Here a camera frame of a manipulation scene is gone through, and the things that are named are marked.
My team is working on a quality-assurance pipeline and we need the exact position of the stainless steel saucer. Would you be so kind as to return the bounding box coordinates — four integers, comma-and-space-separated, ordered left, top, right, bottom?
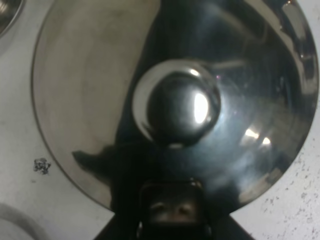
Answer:
0, 203, 51, 240
0, 0, 26, 41

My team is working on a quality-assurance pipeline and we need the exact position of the far stainless steel saucer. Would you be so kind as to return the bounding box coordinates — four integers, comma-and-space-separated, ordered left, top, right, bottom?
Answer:
0, 0, 26, 41

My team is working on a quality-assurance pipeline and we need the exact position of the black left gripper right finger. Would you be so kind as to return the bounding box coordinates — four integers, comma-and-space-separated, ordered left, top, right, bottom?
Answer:
209, 215, 253, 240

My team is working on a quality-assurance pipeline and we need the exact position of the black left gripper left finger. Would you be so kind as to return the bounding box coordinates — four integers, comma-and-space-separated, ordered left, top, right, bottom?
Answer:
94, 214, 138, 240

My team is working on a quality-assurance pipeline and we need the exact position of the stainless steel teapot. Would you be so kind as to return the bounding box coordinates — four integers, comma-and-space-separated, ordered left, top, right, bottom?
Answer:
32, 0, 319, 212

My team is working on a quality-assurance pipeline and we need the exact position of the near stainless steel saucer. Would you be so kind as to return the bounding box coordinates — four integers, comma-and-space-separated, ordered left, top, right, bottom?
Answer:
0, 203, 51, 240

